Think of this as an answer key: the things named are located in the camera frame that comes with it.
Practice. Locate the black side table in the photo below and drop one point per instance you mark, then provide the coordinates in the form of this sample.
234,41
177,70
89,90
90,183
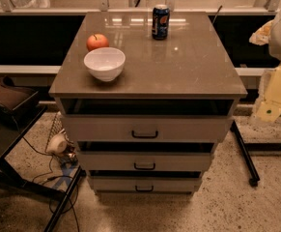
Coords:
9,177

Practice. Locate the bottom drawer with black handle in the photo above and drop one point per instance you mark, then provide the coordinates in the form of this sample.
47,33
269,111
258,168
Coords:
108,184

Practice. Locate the drawer with black handle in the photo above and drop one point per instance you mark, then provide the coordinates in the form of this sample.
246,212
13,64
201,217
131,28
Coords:
146,162
108,184
146,129

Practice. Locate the white round device on floor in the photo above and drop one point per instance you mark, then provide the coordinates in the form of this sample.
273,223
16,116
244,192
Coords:
57,144

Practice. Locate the red apple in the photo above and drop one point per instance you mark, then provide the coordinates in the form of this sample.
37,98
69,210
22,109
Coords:
96,41

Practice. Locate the dark brown headset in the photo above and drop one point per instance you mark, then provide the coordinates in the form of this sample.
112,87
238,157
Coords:
15,100

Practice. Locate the blue pepsi can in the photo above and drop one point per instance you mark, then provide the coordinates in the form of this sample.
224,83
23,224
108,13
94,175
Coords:
161,16

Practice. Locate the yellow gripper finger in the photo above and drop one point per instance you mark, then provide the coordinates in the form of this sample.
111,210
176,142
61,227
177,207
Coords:
261,36
268,104

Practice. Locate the middle drawer with black handle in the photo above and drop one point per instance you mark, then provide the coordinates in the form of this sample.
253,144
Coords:
146,162

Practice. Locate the top drawer with black handle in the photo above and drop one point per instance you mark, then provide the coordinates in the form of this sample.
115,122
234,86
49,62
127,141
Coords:
146,129

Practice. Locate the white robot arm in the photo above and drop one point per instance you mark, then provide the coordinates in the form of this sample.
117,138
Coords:
274,43

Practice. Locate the grey drawer cabinet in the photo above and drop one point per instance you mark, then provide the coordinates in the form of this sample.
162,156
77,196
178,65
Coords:
189,74

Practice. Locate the wire mesh basket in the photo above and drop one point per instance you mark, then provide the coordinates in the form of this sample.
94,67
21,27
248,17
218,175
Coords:
68,156

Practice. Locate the white ceramic bowl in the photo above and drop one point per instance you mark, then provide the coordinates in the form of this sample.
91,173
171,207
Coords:
105,63

